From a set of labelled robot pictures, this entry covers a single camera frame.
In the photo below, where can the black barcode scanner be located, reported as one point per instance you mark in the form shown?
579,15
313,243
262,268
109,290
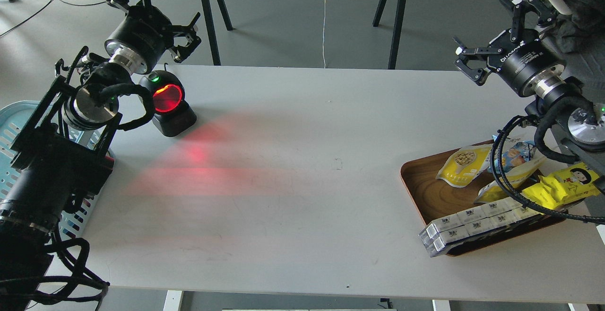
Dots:
172,114

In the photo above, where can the light blue plastic basket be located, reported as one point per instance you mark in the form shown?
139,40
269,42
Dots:
14,118

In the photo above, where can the dark grey cloth on chair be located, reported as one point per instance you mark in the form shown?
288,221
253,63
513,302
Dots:
576,31

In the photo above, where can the yellow white flat pouch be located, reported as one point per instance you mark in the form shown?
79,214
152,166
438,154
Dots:
516,176

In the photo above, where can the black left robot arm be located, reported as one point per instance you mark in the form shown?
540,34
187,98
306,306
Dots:
62,153

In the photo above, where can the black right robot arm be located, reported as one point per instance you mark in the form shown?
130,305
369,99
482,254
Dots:
569,127

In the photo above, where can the brown wooden tray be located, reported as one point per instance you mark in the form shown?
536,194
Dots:
434,199

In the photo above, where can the yellow white nut snack pouch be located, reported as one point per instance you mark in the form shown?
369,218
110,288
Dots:
465,165

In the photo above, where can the white boxed snack pack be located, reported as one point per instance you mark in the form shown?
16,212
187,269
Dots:
474,224

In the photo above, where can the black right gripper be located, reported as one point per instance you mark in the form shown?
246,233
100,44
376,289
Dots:
527,63

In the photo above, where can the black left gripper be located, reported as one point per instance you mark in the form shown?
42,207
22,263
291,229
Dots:
144,30

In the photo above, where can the yellow cartoon snack bag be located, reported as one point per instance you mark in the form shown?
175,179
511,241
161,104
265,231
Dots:
563,187

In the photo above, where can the blue snack bag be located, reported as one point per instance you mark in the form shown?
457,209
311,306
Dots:
516,150

